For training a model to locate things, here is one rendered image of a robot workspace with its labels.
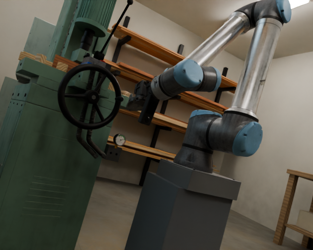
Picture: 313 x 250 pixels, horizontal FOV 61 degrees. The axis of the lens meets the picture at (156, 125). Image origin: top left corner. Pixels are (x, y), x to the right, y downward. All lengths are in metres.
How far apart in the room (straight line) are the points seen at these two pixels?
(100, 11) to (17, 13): 2.52
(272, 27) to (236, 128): 0.48
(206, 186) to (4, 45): 3.27
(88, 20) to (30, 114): 0.58
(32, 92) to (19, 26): 2.68
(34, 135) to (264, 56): 1.08
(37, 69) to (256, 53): 0.97
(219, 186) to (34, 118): 0.88
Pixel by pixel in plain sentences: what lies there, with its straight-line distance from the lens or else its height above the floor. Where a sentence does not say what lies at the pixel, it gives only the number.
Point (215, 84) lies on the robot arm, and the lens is 0.96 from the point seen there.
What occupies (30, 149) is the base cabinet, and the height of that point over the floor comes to 0.51.
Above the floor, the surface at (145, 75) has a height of 1.56.
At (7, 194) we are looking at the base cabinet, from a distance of 1.38.
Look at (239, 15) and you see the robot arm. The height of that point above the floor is 1.38.
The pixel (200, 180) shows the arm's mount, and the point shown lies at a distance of 1.11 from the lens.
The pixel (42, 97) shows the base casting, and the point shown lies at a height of 0.75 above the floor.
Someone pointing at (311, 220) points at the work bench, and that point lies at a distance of 3.48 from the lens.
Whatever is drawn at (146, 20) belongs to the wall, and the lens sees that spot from 4.41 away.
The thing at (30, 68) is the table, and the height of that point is 0.86.
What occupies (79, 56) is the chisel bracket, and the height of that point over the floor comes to 1.02.
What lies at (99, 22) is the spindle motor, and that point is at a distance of 1.55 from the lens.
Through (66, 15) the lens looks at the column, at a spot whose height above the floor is 1.28.
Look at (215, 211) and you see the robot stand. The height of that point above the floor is 0.49.
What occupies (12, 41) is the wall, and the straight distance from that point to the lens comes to 3.91.
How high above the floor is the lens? 0.69
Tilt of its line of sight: 4 degrees up
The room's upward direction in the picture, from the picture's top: 16 degrees clockwise
